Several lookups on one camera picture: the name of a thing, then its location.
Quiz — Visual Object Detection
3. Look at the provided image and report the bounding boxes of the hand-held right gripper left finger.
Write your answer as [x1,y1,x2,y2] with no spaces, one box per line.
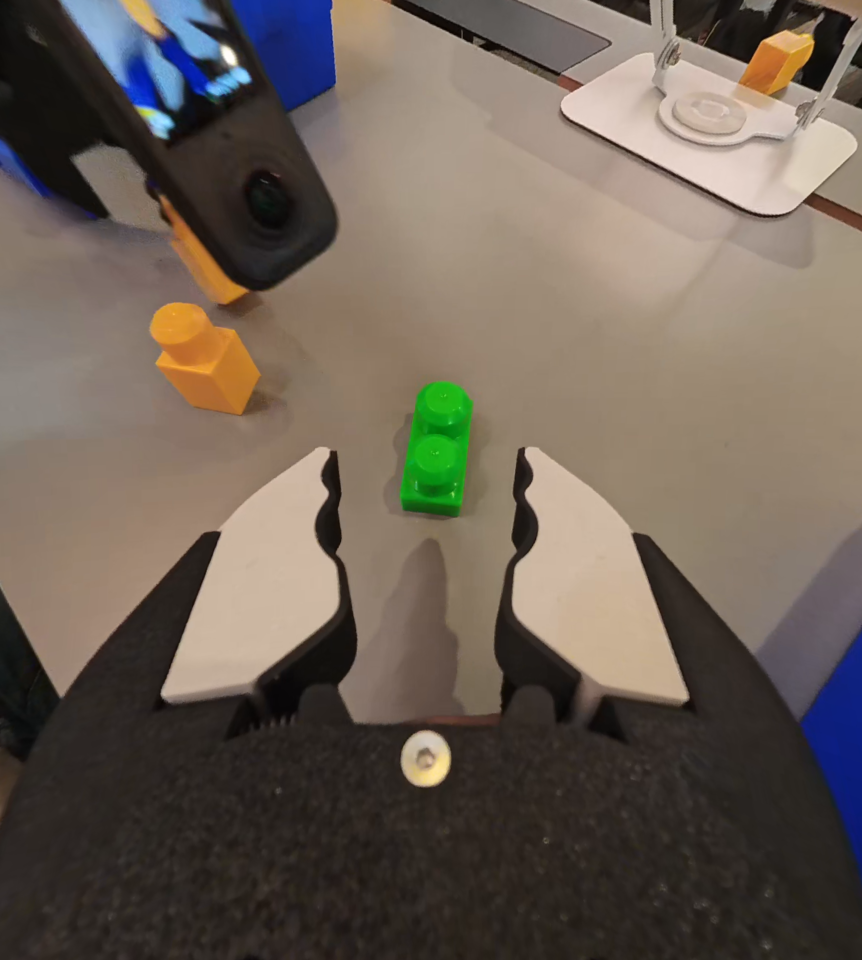
[160,447,358,708]

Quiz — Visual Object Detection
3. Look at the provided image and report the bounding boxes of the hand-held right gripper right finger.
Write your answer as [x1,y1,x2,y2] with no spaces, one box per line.
[494,446,693,711]

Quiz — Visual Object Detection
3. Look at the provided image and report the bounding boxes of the orange mega block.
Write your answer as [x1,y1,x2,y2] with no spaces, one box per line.
[170,210,253,307]
[151,302,264,417]

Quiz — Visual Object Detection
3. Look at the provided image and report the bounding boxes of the green mega block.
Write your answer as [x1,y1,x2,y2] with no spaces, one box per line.
[400,381,477,519]

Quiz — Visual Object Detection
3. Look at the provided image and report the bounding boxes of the black flat panel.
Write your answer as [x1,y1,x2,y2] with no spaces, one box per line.
[401,0,654,76]

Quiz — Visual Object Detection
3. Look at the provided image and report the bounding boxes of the white board stand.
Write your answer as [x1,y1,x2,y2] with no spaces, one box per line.
[559,0,862,219]

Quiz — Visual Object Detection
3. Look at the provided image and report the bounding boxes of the orange plastic object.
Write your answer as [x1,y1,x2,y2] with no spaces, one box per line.
[742,30,817,97]

